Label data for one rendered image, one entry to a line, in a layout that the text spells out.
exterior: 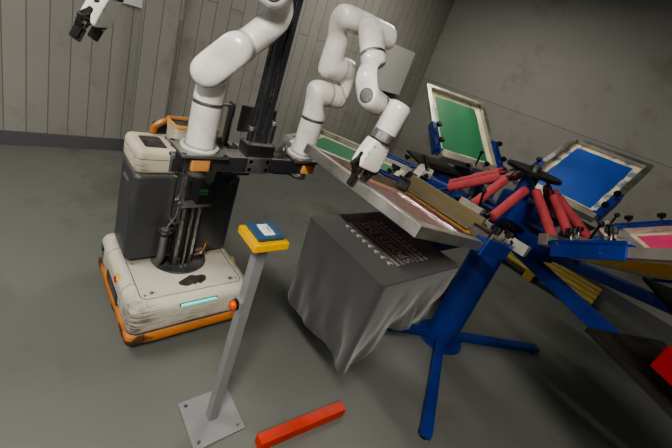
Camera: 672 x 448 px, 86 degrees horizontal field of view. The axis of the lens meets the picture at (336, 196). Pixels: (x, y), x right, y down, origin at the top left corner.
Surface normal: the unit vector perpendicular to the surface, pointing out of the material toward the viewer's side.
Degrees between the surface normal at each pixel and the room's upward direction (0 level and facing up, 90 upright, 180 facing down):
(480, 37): 90
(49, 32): 90
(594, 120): 90
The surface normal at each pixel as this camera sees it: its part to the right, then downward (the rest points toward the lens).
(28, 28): 0.61, 0.48
